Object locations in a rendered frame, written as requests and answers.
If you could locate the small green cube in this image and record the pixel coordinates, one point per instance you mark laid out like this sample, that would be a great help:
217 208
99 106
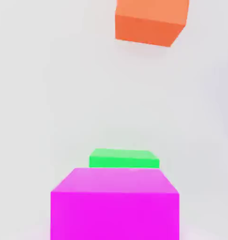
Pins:
123 159

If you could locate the large orange box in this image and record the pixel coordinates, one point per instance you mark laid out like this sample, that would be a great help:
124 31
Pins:
149 22

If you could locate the small magenta cube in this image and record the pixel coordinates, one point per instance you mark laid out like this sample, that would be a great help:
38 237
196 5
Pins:
115 211

